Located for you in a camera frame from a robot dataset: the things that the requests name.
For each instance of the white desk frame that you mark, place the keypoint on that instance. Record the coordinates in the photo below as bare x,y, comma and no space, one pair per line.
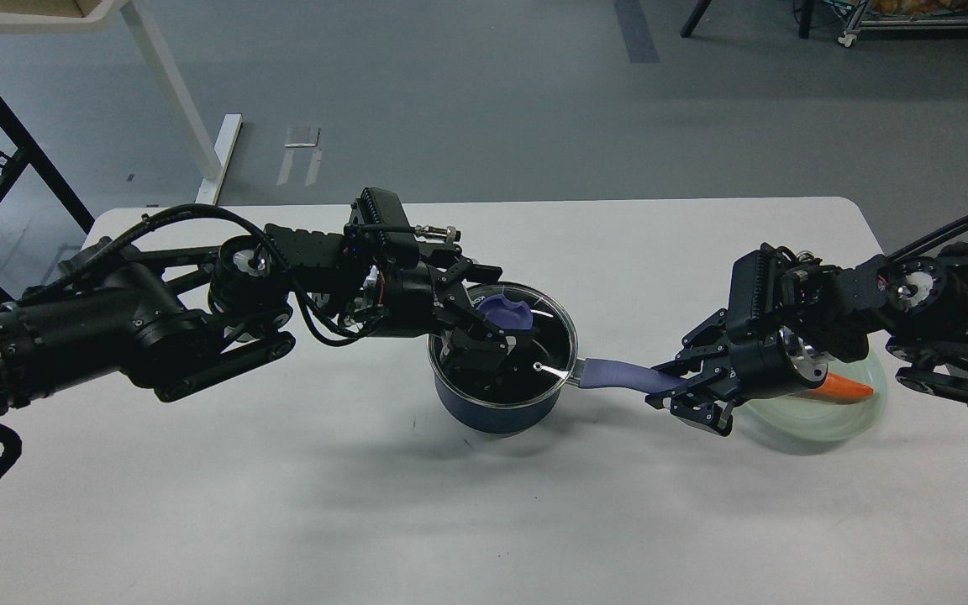
211,154

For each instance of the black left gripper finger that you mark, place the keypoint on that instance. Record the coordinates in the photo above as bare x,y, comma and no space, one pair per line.
451,276
472,345

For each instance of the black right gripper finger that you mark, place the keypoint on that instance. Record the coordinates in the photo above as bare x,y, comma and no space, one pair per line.
705,356
701,411

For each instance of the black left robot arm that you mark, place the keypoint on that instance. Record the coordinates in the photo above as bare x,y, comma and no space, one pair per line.
195,295

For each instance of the wheeled cart in background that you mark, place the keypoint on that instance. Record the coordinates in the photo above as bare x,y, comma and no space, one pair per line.
898,15

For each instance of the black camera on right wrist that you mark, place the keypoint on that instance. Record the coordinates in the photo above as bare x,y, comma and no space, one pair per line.
769,287

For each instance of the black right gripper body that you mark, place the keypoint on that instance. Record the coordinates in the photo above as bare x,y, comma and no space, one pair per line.
778,364

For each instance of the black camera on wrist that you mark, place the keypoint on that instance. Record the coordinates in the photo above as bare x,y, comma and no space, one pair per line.
378,222
769,287

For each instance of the clear green glass plate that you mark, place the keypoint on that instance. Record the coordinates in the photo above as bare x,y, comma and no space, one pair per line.
811,421

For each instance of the blue saucepan with handle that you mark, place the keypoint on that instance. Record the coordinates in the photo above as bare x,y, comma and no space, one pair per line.
586,373

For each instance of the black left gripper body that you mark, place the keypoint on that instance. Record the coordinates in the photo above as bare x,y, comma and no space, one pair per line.
412,301

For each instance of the glass pot lid blue knob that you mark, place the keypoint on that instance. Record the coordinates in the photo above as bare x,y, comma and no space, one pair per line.
543,339

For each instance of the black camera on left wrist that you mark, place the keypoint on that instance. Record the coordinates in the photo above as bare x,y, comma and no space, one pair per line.
378,222

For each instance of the orange toy carrot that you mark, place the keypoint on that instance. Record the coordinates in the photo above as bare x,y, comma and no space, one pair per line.
838,389

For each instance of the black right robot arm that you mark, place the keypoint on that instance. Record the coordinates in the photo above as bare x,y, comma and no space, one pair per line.
918,295

